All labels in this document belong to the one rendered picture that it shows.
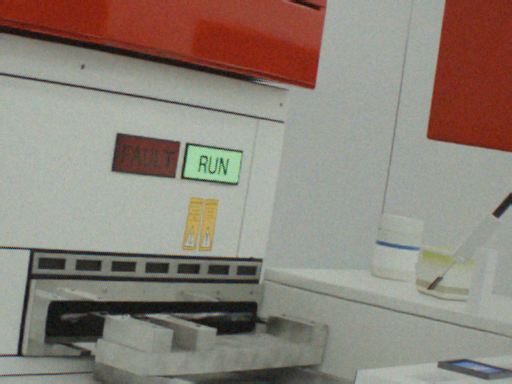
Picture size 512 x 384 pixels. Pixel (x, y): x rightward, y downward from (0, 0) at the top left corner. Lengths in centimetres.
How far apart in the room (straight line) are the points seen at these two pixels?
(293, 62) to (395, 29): 310
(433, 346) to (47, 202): 54
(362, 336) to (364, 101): 300
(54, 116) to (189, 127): 24
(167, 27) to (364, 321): 49
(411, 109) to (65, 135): 355
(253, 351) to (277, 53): 40
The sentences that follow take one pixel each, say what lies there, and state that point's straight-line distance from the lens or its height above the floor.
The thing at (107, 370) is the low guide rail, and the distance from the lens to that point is 160.
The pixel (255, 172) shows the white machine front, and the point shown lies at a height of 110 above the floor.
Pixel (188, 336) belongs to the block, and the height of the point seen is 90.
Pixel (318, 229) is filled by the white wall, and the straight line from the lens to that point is 460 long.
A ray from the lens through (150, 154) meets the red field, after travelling 166.
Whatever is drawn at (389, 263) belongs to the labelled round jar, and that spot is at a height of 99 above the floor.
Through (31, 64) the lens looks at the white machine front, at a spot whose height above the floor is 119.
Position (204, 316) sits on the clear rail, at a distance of 177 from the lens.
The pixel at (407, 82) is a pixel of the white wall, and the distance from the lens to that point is 498.
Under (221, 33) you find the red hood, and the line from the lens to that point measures 167.
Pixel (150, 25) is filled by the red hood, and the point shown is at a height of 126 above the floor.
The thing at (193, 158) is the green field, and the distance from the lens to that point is 172.
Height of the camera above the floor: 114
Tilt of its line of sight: 3 degrees down
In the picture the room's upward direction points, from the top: 9 degrees clockwise
